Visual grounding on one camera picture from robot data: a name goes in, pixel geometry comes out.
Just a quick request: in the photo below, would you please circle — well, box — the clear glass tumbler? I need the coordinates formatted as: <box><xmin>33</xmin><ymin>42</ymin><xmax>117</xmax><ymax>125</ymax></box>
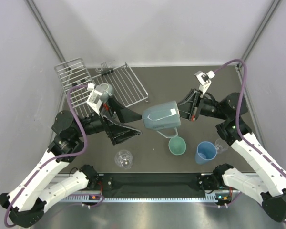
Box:
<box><xmin>114</xmin><ymin>150</ymin><xmax>133</xmax><ymax>169</ymax></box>

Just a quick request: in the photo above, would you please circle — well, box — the blue-grey ceramic mug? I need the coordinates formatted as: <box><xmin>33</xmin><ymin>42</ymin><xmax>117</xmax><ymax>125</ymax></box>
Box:
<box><xmin>142</xmin><ymin>101</ymin><xmax>181</xmax><ymax>138</ymax></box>

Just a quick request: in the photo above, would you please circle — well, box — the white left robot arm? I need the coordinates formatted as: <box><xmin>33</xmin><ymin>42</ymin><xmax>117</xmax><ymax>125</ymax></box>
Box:
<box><xmin>0</xmin><ymin>96</ymin><xmax>142</xmax><ymax>228</ymax></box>

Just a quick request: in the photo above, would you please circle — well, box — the blue plastic cup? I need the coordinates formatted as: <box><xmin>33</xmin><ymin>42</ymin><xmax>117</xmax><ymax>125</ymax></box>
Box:
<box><xmin>195</xmin><ymin>141</ymin><xmax>217</xmax><ymax>165</ymax></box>

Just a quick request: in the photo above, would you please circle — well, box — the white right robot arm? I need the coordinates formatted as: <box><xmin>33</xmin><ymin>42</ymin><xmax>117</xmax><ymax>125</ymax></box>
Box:
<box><xmin>177</xmin><ymin>89</ymin><xmax>286</xmax><ymax>222</ymax></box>

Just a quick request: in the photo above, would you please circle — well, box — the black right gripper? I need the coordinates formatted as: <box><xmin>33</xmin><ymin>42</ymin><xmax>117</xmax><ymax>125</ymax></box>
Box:
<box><xmin>166</xmin><ymin>88</ymin><xmax>229</xmax><ymax>122</ymax></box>

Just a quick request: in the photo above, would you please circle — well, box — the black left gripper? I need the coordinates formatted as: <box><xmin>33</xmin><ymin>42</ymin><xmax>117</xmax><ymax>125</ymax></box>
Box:
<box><xmin>74</xmin><ymin>95</ymin><xmax>143</xmax><ymax>144</ymax></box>

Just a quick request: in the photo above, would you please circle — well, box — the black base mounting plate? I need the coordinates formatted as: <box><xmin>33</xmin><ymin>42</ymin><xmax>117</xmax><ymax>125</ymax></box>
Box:
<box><xmin>71</xmin><ymin>172</ymin><xmax>239</xmax><ymax>198</ymax></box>

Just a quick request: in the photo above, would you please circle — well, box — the grey round ceramic cup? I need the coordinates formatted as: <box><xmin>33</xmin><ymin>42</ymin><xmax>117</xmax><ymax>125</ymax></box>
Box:
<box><xmin>95</xmin><ymin>83</ymin><xmax>115</xmax><ymax>103</ymax></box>

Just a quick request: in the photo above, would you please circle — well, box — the clear wine glass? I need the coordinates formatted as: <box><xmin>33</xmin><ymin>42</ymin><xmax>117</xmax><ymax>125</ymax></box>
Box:
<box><xmin>214</xmin><ymin>138</ymin><xmax>229</xmax><ymax>154</ymax></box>

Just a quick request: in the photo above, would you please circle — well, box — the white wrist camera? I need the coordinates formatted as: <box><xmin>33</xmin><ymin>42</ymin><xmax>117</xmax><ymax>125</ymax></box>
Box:
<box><xmin>194</xmin><ymin>71</ymin><xmax>215</xmax><ymax>95</ymax></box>
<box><xmin>86</xmin><ymin>83</ymin><xmax>102</xmax><ymax>115</ymax></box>

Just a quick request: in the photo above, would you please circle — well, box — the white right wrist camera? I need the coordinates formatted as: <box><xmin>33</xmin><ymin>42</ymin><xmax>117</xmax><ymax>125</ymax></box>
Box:
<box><xmin>194</xmin><ymin>71</ymin><xmax>215</xmax><ymax>95</ymax></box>

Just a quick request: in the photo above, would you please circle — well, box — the green teal mug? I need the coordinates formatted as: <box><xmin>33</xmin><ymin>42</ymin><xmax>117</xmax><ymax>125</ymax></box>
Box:
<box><xmin>168</xmin><ymin>136</ymin><xmax>186</xmax><ymax>156</ymax></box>

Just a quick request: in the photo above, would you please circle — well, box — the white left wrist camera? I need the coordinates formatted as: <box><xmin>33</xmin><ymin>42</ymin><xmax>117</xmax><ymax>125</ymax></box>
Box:
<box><xmin>86</xmin><ymin>83</ymin><xmax>102</xmax><ymax>115</ymax></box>

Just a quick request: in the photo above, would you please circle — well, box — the metal wire dish rack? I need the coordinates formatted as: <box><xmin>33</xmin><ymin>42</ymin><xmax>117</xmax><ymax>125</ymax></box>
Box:
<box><xmin>54</xmin><ymin>58</ymin><xmax>148</xmax><ymax>123</ymax></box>

